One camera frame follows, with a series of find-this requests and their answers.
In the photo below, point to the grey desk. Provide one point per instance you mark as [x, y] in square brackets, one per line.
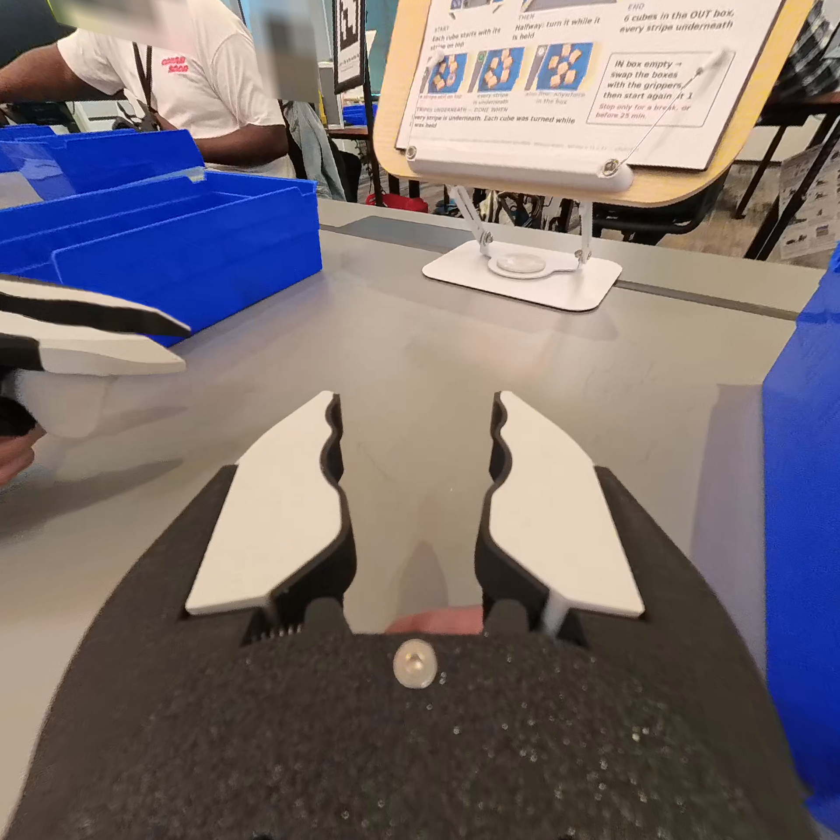
[459, 361]

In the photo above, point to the black office chair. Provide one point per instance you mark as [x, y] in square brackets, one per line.
[656, 220]

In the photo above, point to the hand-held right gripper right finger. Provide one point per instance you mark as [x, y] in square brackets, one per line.
[561, 525]

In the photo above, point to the printed instruction sheet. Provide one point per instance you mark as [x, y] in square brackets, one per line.
[590, 131]

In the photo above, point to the person's left hand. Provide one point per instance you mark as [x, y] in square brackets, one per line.
[16, 456]

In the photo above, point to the black white plaid cloth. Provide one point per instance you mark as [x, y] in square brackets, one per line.
[814, 59]

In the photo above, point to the printed paper sheet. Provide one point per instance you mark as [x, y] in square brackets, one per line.
[810, 203]

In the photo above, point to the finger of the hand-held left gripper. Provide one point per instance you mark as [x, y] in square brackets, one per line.
[98, 305]
[98, 351]

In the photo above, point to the red bag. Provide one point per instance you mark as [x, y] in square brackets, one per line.
[394, 202]

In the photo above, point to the person's right hand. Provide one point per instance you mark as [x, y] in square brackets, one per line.
[436, 622]

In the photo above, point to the black and white tag poster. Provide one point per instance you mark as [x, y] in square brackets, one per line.
[349, 39]

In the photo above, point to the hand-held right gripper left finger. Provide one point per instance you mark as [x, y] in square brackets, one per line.
[269, 525]

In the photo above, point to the grey blue jacket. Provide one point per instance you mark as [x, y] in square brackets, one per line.
[315, 151]

